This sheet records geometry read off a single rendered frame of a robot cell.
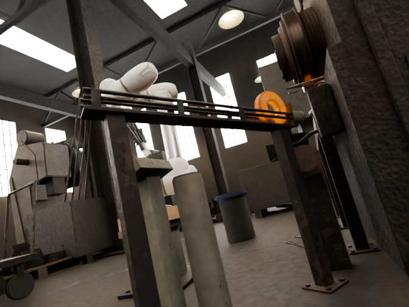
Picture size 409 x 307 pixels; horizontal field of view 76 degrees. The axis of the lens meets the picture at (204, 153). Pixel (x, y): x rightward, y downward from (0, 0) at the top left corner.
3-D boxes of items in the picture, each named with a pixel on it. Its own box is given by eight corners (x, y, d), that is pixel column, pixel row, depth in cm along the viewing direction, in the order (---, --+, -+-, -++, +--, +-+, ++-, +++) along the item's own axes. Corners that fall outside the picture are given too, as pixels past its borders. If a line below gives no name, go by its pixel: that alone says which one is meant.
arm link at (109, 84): (104, 108, 120) (127, 92, 119) (90, 84, 125) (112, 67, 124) (117, 116, 131) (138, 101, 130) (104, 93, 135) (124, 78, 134)
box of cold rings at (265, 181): (317, 200, 435) (303, 155, 449) (322, 204, 357) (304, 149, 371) (256, 213, 465) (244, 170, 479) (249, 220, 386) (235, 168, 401)
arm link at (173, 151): (169, 197, 172) (201, 189, 172) (164, 195, 156) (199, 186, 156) (150, 93, 191) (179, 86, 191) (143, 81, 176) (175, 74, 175)
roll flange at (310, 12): (320, 0, 120) (341, 93, 139) (304, -3, 159) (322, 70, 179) (298, 10, 123) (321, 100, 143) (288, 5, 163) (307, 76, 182)
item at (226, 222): (262, 232, 248) (250, 187, 256) (255, 240, 219) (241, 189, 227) (230, 238, 260) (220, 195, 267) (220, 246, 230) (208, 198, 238)
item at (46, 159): (3, 273, 504) (-10, 133, 555) (56, 256, 620) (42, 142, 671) (61, 261, 465) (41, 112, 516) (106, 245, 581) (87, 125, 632)
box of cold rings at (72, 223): (101, 251, 466) (94, 202, 482) (143, 242, 431) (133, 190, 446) (31, 275, 355) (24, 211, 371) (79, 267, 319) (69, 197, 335)
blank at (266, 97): (283, 132, 107) (277, 134, 110) (290, 104, 114) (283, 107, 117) (255, 111, 102) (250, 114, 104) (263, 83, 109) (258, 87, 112)
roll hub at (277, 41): (280, 37, 139) (295, 85, 151) (277, 30, 162) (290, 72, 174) (270, 41, 141) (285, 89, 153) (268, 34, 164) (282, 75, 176)
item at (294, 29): (298, 10, 123) (321, 100, 143) (288, 5, 163) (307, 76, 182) (284, 17, 126) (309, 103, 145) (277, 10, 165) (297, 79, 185)
